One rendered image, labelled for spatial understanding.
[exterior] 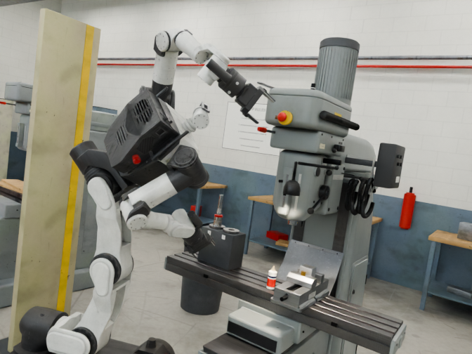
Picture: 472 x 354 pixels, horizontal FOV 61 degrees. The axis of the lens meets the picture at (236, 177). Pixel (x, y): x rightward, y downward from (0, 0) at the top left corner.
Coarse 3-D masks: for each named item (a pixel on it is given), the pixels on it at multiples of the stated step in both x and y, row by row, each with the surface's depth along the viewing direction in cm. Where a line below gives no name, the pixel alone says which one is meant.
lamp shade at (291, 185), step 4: (292, 180) 168; (288, 184) 167; (292, 184) 166; (296, 184) 166; (284, 188) 167; (288, 188) 166; (292, 188) 165; (296, 188) 166; (300, 188) 168; (284, 192) 167; (288, 192) 166; (292, 192) 165; (296, 192) 166
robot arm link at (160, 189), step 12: (156, 180) 150; (168, 180) 148; (132, 192) 150; (144, 192) 148; (156, 192) 148; (168, 192) 149; (132, 204) 147; (144, 204) 147; (156, 204) 150; (132, 216) 147; (144, 216) 149; (132, 228) 150
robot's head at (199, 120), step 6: (198, 108) 167; (192, 114) 168; (198, 114) 159; (204, 114) 159; (186, 120) 164; (192, 120) 159; (198, 120) 160; (204, 120) 160; (192, 126) 164; (198, 126) 161; (204, 126) 161
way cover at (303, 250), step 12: (288, 252) 229; (300, 252) 226; (312, 252) 223; (324, 252) 220; (336, 252) 217; (288, 264) 226; (300, 264) 223; (312, 264) 220; (324, 264) 217; (336, 264) 214; (336, 276) 211
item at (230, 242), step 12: (204, 228) 219; (216, 228) 217; (228, 228) 218; (216, 240) 214; (228, 240) 209; (240, 240) 214; (204, 252) 219; (216, 252) 214; (228, 252) 209; (240, 252) 215; (216, 264) 214; (228, 264) 209; (240, 264) 217
